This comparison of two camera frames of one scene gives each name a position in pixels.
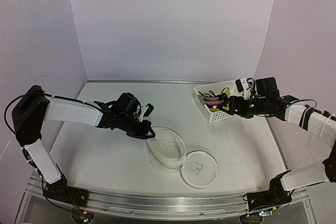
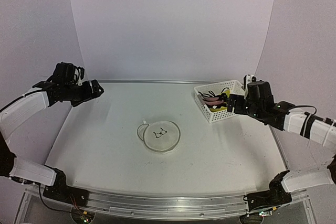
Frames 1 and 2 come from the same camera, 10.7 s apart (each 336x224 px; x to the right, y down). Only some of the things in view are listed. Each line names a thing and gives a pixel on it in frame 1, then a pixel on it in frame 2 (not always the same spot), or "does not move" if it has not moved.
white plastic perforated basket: x=212 y=115 does not move
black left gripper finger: x=151 y=131 -> x=97 y=90
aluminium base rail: x=166 y=205 does not move
